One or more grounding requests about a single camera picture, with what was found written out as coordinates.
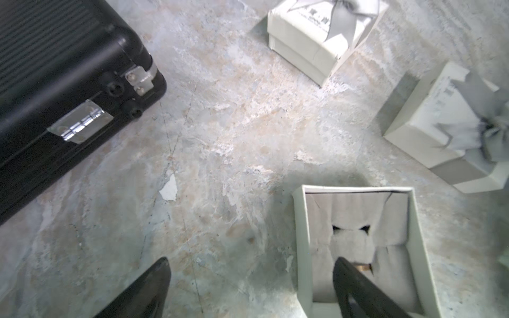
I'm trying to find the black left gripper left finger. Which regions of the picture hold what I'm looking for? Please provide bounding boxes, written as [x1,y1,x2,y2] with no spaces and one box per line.
[95,257,171,318]

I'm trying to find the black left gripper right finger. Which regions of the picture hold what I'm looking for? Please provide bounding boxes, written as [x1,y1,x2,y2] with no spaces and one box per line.
[333,257,410,317]

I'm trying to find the white gift box lid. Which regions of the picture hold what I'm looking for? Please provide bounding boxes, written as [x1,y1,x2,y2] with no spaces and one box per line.
[267,1,389,87]

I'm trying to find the large white bow gift box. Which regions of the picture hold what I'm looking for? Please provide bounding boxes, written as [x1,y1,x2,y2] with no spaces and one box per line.
[384,62,508,193]

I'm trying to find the black ribbed hard case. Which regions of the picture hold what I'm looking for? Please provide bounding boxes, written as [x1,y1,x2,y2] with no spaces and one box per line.
[1,1,166,221]

